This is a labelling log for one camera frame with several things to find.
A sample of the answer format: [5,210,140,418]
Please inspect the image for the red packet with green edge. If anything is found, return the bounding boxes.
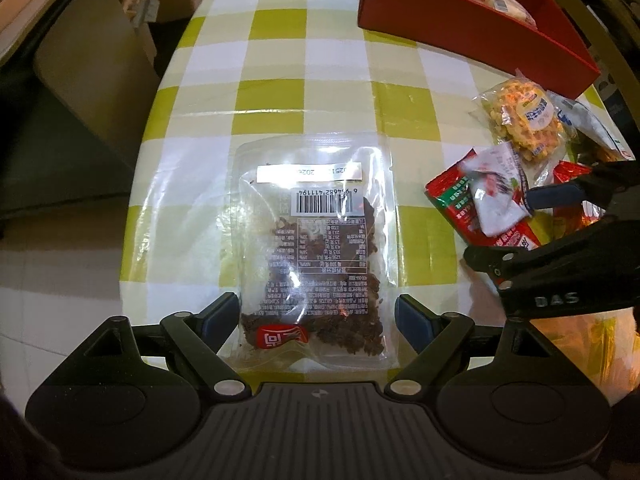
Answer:
[424,149,493,246]

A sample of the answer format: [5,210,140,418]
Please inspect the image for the beige board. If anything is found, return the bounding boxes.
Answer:
[32,0,162,142]

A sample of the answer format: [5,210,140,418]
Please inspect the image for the orange plastic bag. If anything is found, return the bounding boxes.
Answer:
[540,305,637,393]

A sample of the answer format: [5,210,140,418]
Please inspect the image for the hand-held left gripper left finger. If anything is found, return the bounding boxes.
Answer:
[45,292,251,402]

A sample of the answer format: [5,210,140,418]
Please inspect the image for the round cake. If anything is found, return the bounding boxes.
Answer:
[467,0,539,29]

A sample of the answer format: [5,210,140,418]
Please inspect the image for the clear dried meat packet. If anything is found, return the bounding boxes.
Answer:
[220,132,401,374]

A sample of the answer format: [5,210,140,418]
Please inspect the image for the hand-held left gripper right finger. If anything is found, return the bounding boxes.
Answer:
[385,295,596,401]

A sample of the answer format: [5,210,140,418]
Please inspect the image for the clear corn puff packet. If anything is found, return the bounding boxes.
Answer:
[472,75,569,162]

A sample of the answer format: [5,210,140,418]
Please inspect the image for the red cardboard box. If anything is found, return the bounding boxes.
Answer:
[357,0,601,99]

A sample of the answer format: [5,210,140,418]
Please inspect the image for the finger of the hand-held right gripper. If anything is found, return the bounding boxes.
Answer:
[462,237,561,281]
[525,160,640,209]

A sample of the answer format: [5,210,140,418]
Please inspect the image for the small red white packet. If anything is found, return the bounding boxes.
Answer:
[459,141,533,238]

